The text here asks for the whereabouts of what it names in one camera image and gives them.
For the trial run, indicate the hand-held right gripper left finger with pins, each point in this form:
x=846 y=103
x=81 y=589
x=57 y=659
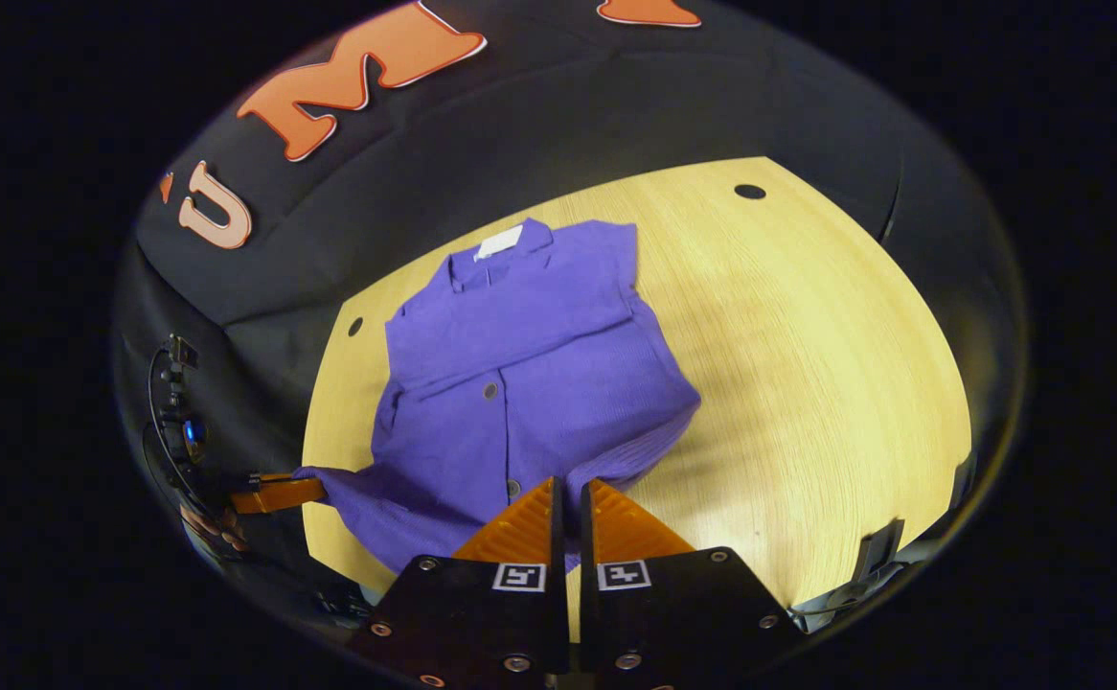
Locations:
x=557 y=527

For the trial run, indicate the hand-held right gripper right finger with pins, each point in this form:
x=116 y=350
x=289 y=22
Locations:
x=586 y=532

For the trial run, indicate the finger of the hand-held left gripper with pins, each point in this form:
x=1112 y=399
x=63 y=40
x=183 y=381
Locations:
x=281 y=494

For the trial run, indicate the purple shirt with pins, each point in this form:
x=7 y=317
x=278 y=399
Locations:
x=520 y=364

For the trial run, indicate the black box-shaped object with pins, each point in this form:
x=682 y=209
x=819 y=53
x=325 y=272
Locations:
x=879 y=551

